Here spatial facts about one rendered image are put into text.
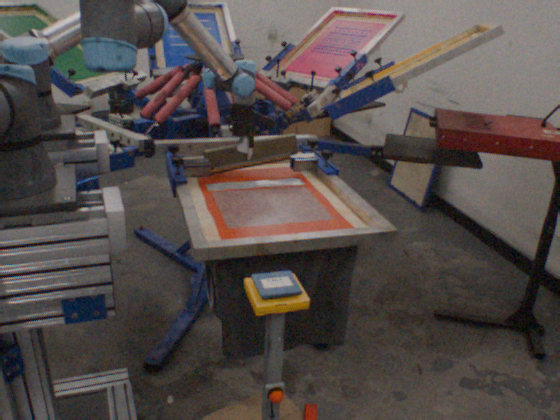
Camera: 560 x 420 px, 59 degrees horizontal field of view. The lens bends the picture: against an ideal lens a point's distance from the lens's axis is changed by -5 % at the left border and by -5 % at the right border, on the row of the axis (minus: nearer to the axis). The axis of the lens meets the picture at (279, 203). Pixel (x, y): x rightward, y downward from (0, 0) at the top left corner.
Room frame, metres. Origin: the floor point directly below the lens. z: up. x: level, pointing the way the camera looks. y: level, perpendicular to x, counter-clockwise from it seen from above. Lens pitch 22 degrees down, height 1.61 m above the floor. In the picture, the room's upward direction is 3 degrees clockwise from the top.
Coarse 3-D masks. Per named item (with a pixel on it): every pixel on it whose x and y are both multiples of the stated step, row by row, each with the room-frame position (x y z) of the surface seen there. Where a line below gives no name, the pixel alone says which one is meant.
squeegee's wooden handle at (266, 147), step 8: (280, 136) 1.90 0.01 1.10; (288, 136) 1.90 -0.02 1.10; (296, 136) 1.91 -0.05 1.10; (232, 144) 1.87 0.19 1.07; (256, 144) 1.87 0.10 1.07; (264, 144) 1.87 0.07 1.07; (272, 144) 1.88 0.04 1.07; (280, 144) 1.89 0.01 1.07; (288, 144) 1.90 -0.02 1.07; (296, 144) 1.91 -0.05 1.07; (208, 152) 1.82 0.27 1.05; (216, 152) 1.83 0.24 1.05; (224, 152) 1.83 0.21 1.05; (232, 152) 1.84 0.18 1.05; (240, 152) 1.85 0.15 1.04; (256, 152) 1.87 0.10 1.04; (264, 152) 1.88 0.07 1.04; (272, 152) 1.88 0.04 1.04; (280, 152) 1.89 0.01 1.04; (288, 152) 1.90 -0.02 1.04; (296, 152) 1.91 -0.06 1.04; (208, 160) 1.82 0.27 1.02; (216, 160) 1.83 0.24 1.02; (224, 160) 1.84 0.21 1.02; (232, 160) 1.84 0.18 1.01; (240, 160) 1.85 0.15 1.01
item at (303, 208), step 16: (256, 176) 1.84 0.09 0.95; (272, 176) 1.85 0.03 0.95; (288, 176) 1.86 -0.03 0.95; (304, 176) 1.87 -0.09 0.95; (272, 192) 1.68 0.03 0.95; (288, 192) 1.69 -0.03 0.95; (304, 192) 1.70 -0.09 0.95; (320, 192) 1.71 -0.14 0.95; (288, 208) 1.55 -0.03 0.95; (304, 208) 1.55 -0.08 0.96; (320, 208) 1.56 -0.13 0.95; (288, 224) 1.42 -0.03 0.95; (304, 224) 1.43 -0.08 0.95; (320, 224) 1.43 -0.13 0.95; (336, 224) 1.44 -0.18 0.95
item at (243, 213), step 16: (224, 176) 1.83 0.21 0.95; (240, 176) 1.84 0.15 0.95; (208, 192) 1.66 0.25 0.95; (224, 192) 1.66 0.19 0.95; (240, 192) 1.67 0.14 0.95; (256, 192) 1.68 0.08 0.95; (208, 208) 1.52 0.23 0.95; (224, 208) 1.52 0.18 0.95; (240, 208) 1.53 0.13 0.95; (256, 208) 1.54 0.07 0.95; (272, 208) 1.54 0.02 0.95; (224, 224) 1.40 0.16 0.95; (240, 224) 1.41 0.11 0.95; (256, 224) 1.41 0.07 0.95; (272, 224) 1.42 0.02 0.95
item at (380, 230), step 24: (336, 192) 1.69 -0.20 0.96; (192, 216) 1.37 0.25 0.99; (360, 216) 1.49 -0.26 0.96; (192, 240) 1.22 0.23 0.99; (216, 240) 1.22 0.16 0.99; (240, 240) 1.23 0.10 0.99; (264, 240) 1.24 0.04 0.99; (288, 240) 1.24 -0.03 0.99; (312, 240) 1.26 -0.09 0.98; (336, 240) 1.28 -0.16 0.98; (360, 240) 1.31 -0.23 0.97; (384, 240) 1.33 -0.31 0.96
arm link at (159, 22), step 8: (136, 0) 0.83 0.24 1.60; (144, 0) 0.84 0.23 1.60; (144, 8) 0.81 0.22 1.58; (152, 8) 0.84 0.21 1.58; (160, 8) 0.88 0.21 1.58; (152, 16) 0.82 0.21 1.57; (160, 16) 0.86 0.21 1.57; (152, 24) 0.81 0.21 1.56; (160, 24) 0.85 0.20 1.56; (168, 24) 0.90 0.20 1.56; (152, 32) 0.81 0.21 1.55; (160, 32) 0.85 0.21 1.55; (152, 40) 0.83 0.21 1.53; (160, 40) 0.88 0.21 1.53; (144, 48) 0.86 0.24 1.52
